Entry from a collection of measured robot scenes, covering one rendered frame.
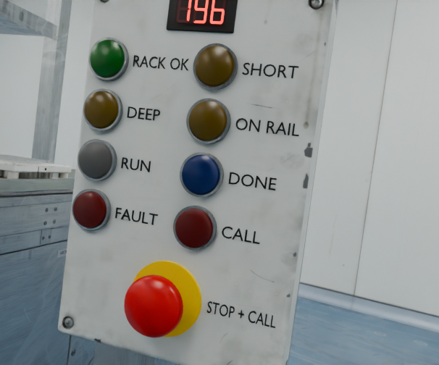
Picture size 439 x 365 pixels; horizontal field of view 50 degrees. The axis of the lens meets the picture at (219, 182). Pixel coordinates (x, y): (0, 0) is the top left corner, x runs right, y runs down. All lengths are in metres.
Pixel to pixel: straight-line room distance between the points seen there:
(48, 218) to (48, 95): 0.58
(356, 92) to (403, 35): 0.51
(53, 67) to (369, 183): 2.54
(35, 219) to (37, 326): 0.38
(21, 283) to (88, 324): 1.11
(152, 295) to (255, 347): 0.08
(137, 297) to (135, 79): 0.15
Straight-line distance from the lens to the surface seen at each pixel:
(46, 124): 1.84
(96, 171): 0.34
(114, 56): 0.34
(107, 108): 0.34
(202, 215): 0.31
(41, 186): 1.37
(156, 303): 0.31
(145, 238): 0.33
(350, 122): 3.75
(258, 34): 0.32
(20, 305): 1.50
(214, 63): 0.31
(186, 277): 0.32
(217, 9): 0.33
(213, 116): 0.31
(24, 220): 1.34
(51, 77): 1.85
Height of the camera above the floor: 1.00
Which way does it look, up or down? 3 degrees down
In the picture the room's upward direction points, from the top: 7 degrees clockwise
